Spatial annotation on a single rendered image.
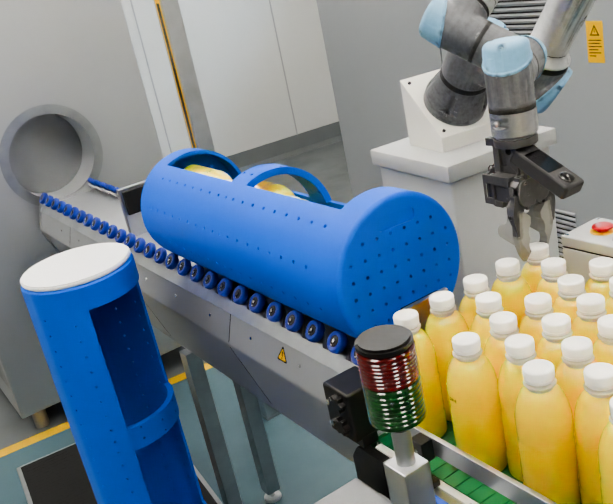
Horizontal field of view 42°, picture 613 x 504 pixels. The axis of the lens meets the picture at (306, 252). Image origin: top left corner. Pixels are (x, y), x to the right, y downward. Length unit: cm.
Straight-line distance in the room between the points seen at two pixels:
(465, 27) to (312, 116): 581
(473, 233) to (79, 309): 94
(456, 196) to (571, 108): 144
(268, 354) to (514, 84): 79
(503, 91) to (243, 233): 60
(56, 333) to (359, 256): 92
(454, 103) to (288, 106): 522
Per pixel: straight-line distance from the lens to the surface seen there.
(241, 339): 183
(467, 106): 190
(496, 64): 130
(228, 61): 682
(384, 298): 141
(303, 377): 162
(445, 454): 117
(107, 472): 221
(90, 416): 212
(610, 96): 307
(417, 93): 197
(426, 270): 146
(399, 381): 85
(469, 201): 186
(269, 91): 698
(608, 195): 321
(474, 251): 190
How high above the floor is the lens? 165
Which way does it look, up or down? 20 degrees down
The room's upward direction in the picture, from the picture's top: 12 degrees counter-clockwise
